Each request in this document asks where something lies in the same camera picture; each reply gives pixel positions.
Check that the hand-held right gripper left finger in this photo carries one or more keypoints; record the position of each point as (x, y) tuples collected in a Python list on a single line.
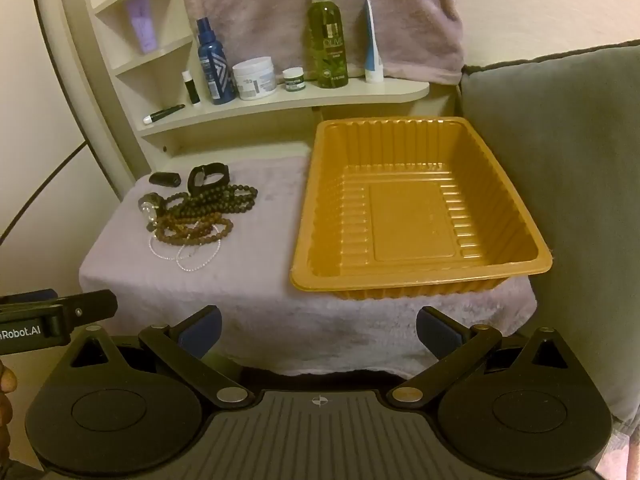
[(200, 334)]

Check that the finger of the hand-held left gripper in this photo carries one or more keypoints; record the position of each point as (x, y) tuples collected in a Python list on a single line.
[(44, 294), (92, 305)]

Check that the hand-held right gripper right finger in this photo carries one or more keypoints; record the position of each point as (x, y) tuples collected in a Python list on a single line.
[(436, 335)]

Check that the orange plastic tray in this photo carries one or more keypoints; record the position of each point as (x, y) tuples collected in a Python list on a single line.
[(400, 230)]

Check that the silver wristwatch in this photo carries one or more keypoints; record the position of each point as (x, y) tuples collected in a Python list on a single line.
[(148, 205)]

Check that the person's left hand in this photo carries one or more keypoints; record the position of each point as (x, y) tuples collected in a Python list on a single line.
[(5, 380)]

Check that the lavender table towel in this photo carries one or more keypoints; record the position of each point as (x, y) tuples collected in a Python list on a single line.
[(225, 305)]

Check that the small black case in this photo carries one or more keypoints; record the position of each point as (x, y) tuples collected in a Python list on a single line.
[(165, 180)]

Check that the black smart band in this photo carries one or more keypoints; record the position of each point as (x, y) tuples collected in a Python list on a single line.
[(222, 175)]

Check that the grey cushion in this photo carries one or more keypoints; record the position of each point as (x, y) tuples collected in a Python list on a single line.
[(560, 185)]

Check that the dark green mascara tube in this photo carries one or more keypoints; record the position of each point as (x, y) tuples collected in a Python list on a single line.
[(167, 112)]

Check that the black white lip balm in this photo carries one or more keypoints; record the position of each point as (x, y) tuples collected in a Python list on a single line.
[(191, 89)]

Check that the cream shelf unit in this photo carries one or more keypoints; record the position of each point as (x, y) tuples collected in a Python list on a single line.
[(350, 96)]

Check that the white cream jar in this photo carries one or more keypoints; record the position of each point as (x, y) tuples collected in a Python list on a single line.
[(254, 82)]

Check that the blue spray bottle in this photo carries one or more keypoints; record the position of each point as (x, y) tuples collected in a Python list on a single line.
[(214, 70)]

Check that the small green jar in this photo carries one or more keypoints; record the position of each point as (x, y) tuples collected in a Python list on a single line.
[(294, 81)]

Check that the purple tube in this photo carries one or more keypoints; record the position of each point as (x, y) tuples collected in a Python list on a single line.
[(141, 25)]

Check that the white blue tube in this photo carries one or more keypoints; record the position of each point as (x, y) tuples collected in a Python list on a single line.
[(371, 45)]

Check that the green spray bottle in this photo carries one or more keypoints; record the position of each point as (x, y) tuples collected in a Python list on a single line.
[(327, 45)]

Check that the mauve hanging towel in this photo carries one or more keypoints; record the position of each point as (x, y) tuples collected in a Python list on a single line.
[(260, 10)]

